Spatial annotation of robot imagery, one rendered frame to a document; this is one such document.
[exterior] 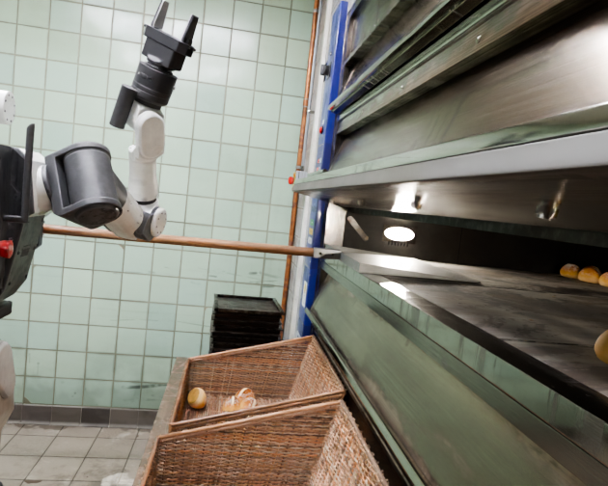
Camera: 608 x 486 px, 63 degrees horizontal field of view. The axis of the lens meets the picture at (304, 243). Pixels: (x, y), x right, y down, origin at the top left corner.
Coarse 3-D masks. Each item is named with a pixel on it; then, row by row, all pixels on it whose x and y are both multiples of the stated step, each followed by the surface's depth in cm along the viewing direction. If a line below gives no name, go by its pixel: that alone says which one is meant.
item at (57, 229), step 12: (48, 228) 149; (60, 228) 150; (72, 228) 151; (84, 228) 151; (132, 240) 153; (156, 240) 154; (168, 240) 154; (180, 240) 155; (192, 240) 155; (204, 240) 156; (216, 240) 157; (228, 240) 158; (264, 252) 159; (276, 252) 159; (288, 252) 159; (300, 252) 160; (312, 252) 160
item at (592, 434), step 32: (384, 288) 114; (416, 320) 94; (448, 320) 85; (480, 352) 70; (512, 352) 68; (512, 384) 61; (544, 384) 56; (576, 384) 57; (544, 416) 55; (576, 416) 50
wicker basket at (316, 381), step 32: (224, 352) 185; (256, 352) 187; (288, 352) 189; (320, 352) 170; (192, 384) 185; (224, 384) 186; (256, 384) 188; (288, 384) 190; (320, 384) 159; (192, 416) 168; (224, 416) 132; (256, 416) 134; (288, 448) 136
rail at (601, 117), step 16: (576, 112) 34; (592, 112) 32; (512, 128) 41; (528, 128) 39; (544, 128) 37; (560, 128) 35; (576, 128) 33; (592, 128) 32; (448, 144) 54; (464, 144) 50; (480, 144) 46; (496, 144) 43; (512, 144) 41; (384, 160) 76; (400, 160) 69; (416, 160) 62; (320, 176) 130; (336, 176) 111
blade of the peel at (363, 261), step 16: (352, 256) 175; (368, 256) 181; (384, 256) 187; (400, 256) 194; (368, 272) 136; (384, 272) 137; (400, 272) 138; (416, 272) 138; (432, 272) 152; (448, 272) 157
